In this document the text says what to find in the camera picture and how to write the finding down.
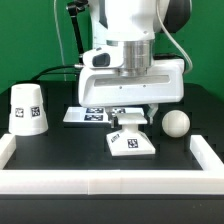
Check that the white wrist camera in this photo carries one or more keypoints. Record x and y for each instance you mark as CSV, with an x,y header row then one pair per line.
x,y
103,58

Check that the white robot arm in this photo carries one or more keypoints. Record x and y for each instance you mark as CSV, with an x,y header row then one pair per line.
x,y
121,69

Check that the white lamp bulb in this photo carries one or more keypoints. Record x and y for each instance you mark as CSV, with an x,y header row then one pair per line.
x,y
175,123

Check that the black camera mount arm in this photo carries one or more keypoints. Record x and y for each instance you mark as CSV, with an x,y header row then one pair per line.
x,y
74,8

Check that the white lamp shade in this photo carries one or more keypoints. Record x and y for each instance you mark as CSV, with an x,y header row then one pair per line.
x,y
27,116

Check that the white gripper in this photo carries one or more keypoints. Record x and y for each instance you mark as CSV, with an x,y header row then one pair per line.
x,y
162,83

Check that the white lamp base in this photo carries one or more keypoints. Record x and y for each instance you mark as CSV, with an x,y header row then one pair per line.
x,y
130,140

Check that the white marker tag plate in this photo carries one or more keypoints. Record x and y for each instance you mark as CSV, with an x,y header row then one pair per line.
x,y
99,115

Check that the white U-shaped fence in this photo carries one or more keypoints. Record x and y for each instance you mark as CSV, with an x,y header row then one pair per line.
x,y
208,180

